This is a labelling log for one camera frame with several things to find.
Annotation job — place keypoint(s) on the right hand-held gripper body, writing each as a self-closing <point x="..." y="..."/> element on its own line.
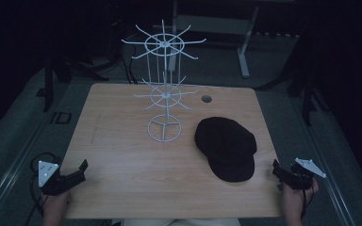
<point x="301" y="175"/>

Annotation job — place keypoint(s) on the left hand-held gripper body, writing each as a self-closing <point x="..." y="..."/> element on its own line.
<point x="54" y="180"/>

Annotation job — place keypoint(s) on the black cap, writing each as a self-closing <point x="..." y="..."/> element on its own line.
<point x="227" y="147"/>

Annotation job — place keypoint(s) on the person's left hand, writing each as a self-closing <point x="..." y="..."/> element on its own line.
<point x="55" y="207"/>

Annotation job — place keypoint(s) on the person's right hand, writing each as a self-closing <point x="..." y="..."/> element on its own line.
<point x="295" y="202"/>

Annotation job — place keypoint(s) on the black stand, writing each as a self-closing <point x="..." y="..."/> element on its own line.
<point x="306" y="94"/>
<point x="52" y="75"/>

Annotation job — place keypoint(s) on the person's light clothing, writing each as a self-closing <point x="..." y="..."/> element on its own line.
<point x="179" y="222"/>

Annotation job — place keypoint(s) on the black rectangular floor frame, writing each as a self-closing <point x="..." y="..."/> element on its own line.
<point x="61" y="117"/>

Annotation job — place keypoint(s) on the white metal desk frame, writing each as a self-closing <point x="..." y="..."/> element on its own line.
<point x="232" y="28"/>

